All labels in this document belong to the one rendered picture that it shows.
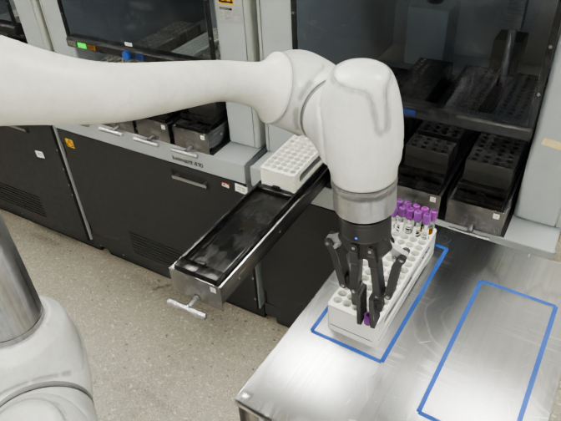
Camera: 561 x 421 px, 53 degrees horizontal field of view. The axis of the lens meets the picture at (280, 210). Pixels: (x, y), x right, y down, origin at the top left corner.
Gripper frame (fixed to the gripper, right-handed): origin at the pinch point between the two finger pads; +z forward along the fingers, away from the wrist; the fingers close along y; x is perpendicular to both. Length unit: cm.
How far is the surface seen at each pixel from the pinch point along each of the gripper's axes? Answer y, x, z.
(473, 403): -18.5, 2.9, 12.9
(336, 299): 7.8, -4.7, 5.9
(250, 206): 42, -31, 12
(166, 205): 96, -57, 43
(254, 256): 33.0, -16.6, 13.1
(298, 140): 39, -55, 6
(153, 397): 83, -12, 89
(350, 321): 4.1, -1.7, 7.2
